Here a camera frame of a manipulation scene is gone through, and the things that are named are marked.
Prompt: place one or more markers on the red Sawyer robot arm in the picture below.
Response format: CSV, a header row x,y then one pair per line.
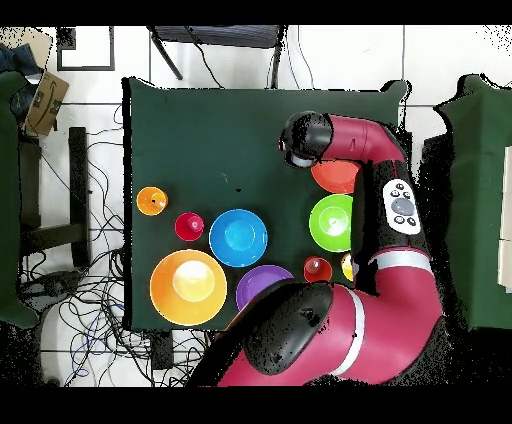
x,y
392,312

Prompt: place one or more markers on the black stand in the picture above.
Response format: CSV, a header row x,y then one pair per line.
x,y
78,180

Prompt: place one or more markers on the crimson cup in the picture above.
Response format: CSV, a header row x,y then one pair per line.
x,y
186,228

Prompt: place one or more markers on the blue bowl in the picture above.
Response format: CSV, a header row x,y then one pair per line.
x,y
238,236

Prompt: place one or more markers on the small red cup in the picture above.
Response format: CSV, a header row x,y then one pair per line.
x,y
318,270

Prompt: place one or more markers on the orange cup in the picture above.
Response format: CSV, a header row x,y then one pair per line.
x,y
148,200

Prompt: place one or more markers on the large orange bowl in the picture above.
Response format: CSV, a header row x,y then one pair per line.
x,y
168,296

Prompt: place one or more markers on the dark green tablecloth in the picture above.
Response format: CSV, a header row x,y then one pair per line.
x,y
220,140

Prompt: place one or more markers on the black power strip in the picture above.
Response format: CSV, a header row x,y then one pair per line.
x,y
162,350

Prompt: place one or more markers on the black square frame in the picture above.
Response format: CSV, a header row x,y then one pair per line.
x,y
86,68

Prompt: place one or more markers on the large red-orange bowl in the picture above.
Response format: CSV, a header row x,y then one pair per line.
x,y
336,178

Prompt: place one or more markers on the yellow cup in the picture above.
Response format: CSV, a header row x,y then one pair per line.
x,y
347,268

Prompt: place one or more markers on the black folding chair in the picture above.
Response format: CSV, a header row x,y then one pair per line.
x,y
220,35

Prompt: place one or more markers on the blue cloth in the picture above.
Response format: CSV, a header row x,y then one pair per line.
x,y
16,58

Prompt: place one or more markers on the green bowl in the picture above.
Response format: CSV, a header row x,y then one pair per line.
x,y
330,224

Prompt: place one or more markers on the cardboard box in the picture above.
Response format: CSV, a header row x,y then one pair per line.
x,y
46,106

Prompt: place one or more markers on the purple bowl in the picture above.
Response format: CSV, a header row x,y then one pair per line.
x,y
256,284

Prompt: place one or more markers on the green cloth side table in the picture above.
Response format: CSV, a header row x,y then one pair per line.
x,y
480,200
8,200

